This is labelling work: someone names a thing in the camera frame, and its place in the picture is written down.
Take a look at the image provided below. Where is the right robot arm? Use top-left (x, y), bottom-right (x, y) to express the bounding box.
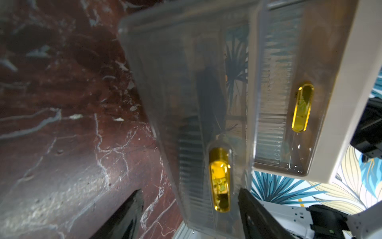
top-left (251, 97), bottom-right (382, 239)

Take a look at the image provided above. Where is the beige drawer organizer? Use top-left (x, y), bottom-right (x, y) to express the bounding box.
top-left (247, 1), bottom-right (382, 183)

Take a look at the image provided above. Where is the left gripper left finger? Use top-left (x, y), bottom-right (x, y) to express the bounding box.
top-left (91, 189), bottom-right (144, 239)

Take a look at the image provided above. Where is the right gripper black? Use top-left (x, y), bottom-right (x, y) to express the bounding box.
top-left (350, 98), bottom-right (382, 161)

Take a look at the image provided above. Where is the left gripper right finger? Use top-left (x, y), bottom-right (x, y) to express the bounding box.
top-left (238, 188), bottom-right (293, 239)

